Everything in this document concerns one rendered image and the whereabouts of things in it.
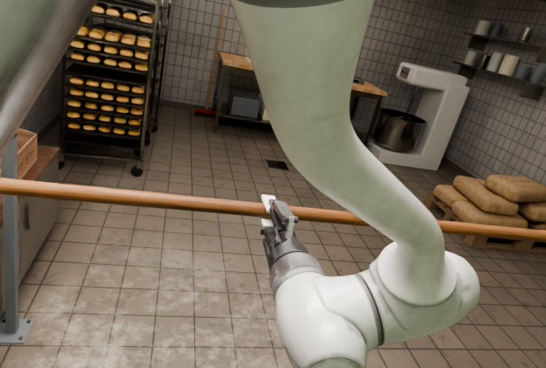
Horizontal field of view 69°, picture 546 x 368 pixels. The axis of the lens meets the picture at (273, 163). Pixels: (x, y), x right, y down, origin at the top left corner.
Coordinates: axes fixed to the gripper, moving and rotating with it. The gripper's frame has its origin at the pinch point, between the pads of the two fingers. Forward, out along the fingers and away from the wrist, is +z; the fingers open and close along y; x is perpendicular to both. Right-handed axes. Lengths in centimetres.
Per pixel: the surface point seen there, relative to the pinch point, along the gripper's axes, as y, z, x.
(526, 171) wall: 67, 281, 388
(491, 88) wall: -10, 384, 390
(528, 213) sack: 82, 196, 315
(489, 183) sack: 65, 217, 280
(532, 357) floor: 118, 66, 208
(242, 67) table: 30, 409, 60
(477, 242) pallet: 112, 185, 262
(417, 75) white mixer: -6, 382, 274
